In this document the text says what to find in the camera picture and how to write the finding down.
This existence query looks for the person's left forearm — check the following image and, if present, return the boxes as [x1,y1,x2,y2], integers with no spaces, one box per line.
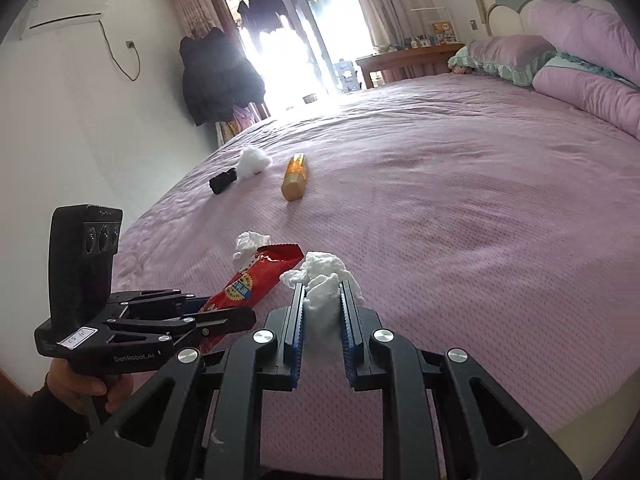
[15,382,108,461]

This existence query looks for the wide pink patterned curtain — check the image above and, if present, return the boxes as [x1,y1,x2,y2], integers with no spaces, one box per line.
[342,0,436,56]

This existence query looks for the pink patterned hanging cloth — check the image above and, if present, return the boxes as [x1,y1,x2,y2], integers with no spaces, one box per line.
[215,102,263,148]

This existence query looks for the clear display case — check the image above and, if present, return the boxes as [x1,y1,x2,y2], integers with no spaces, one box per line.
[411,7,458,47]

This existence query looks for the wooden framed sliding glass door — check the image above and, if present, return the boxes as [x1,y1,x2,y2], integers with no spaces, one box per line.
[205,0,376,116]

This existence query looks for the fluffy white tissue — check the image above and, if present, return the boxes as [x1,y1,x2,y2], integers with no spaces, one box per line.
[235,146,274,179]

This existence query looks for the dark hanging coats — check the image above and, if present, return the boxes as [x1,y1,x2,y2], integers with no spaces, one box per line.
[179,26,266,128]

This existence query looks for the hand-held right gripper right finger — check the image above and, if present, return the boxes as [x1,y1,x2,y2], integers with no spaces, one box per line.
[340,280,583,480]

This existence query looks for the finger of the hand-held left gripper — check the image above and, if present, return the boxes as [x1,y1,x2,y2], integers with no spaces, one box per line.
[106,305,257,345]
[120,288,210,312]

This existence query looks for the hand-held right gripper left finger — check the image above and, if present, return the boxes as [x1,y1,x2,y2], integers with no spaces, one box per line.
[60,282,306,480]

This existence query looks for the person's left hand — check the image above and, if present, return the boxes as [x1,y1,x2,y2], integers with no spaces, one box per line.
[47,360,135,416]

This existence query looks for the yellow toy figure box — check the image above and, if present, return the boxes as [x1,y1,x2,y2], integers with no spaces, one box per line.
[431,20,457,45]

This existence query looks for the wooden desk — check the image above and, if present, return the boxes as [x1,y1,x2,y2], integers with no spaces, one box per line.
[355,42,466,90]

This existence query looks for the narrow pink patterned curtain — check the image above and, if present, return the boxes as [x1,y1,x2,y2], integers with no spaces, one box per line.
[172,0,213,43]

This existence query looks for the dark clothes on drying line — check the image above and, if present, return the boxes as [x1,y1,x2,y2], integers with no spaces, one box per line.
[236,0,291,36]

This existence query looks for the black air conditioner cable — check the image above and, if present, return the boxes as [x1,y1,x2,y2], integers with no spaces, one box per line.
[100,20,142,82]

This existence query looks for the pink pillow with teal ruffle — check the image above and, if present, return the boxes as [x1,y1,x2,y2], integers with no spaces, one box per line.
[452,35,558,86]

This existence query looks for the orange yellow bottle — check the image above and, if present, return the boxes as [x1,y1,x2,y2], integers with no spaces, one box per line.
[281,152,308,203]

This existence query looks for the black rolled cloth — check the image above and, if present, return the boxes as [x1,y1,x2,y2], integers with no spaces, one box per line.
[209,169,238,195]

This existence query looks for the large pink bolster pillow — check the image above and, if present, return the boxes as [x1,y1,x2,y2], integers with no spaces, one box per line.
[522,0,640,91]

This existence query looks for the golden bed post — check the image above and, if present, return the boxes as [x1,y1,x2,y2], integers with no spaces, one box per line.
[469,0,488,38]

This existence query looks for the pink folded quilt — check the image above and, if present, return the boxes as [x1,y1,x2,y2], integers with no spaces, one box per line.
[532,66,640,141]

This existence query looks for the white wall air conditioner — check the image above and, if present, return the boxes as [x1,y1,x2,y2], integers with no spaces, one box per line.
[19,0,110,42]

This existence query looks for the teal ruffled pillow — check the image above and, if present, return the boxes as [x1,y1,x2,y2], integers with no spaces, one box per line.
[542,50,631,86]

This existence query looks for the white plastic stool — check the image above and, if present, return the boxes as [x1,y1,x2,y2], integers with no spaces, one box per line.
[336,57,362,93]

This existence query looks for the red snack bag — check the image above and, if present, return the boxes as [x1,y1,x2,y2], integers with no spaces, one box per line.
[197,242,305,351]

